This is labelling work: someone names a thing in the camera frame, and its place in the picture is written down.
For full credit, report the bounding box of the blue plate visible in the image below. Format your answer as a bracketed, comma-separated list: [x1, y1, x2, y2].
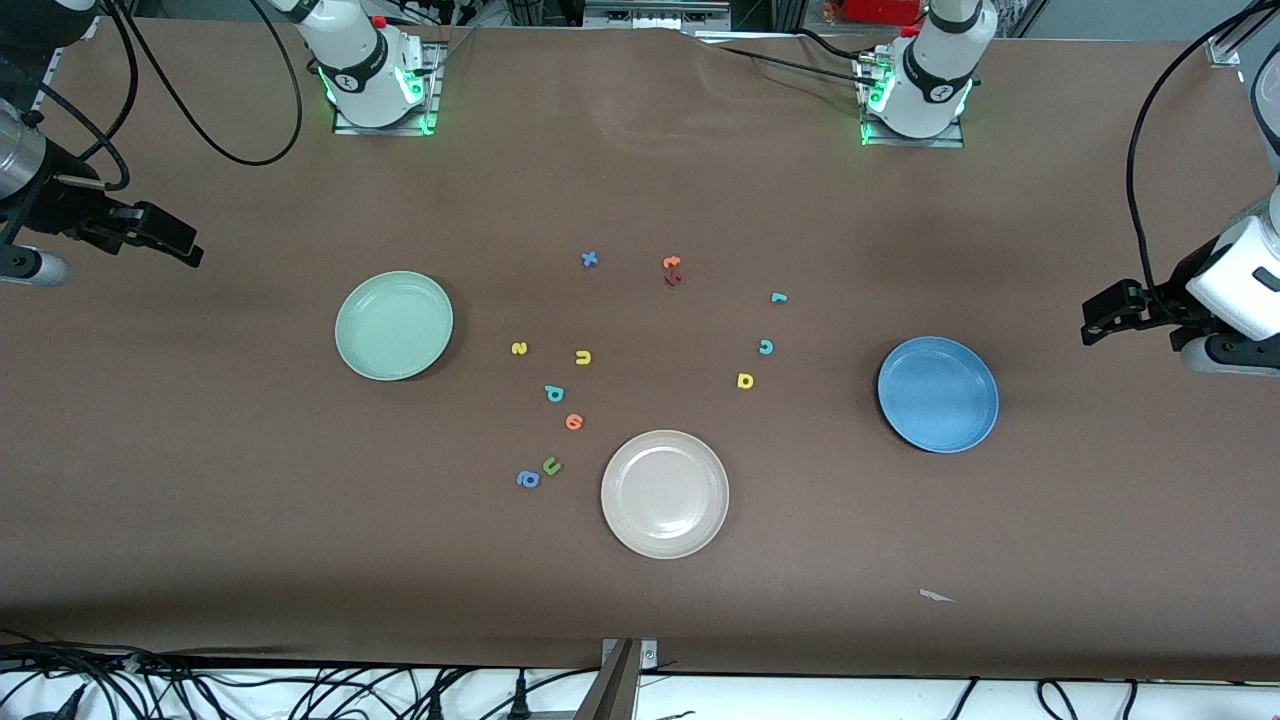
[877, 336, 1000, 454]

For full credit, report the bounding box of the green plate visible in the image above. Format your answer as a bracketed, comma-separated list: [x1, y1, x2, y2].
[334, 270, 455, 382]

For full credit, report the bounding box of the red box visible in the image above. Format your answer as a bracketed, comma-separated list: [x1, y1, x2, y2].
[838, 0, 926, 26]

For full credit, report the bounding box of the table cover sheet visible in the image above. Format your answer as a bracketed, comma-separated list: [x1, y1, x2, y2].
[0, 15, 1280, 683]

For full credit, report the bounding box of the beige plate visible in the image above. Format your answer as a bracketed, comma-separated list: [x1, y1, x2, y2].
[600, 429, 731, 560]

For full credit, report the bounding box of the aluminium table leg profile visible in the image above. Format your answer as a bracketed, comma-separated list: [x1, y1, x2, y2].
[575, 640, 641, 720]

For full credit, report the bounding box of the long black right arm cable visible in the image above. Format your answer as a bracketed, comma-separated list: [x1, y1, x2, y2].
[125, 0, 304, 167]

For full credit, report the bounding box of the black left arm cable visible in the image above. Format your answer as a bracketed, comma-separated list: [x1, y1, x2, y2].
[1126, 0, 1280, 311]

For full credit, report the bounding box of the aluminium corner post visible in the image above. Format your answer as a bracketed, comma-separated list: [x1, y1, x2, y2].
[1205, 0, 1280, 69]

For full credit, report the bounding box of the black base power cable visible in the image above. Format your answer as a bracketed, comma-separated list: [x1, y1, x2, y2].
[695, 28, 891, 91]

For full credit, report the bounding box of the aluminium frame bar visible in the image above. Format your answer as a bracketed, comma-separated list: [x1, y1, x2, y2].
[583, 0, 733, 31]

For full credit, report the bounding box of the metal bracket plate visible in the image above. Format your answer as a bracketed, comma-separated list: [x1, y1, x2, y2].
[600, 638, 659, 673]

